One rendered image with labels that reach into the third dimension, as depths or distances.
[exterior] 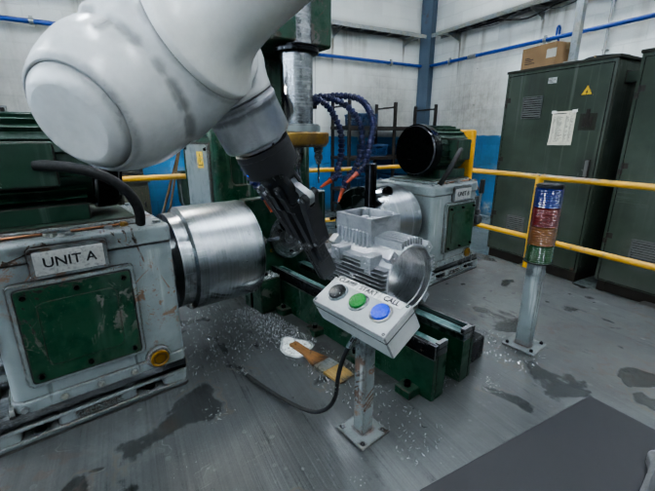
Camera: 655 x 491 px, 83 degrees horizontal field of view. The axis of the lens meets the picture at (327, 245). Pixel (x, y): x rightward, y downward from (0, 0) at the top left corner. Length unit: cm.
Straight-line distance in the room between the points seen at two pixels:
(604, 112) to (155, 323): 376
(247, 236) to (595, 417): 73
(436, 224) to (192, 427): 97
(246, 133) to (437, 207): 98
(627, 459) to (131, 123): 69
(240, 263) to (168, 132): 62
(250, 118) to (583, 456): 61
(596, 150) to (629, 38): 242
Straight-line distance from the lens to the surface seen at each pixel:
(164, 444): 80
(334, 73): 703
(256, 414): 81
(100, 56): 28
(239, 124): 46
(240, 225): 89
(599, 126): 401
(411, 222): 126
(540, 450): 65
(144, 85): 27
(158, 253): 80
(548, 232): 99
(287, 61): 110
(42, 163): 76
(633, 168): 390
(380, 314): 56
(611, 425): 75
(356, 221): 87
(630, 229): 393
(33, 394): 86
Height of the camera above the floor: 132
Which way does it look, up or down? 16 degrees down
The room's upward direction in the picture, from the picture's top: straight up
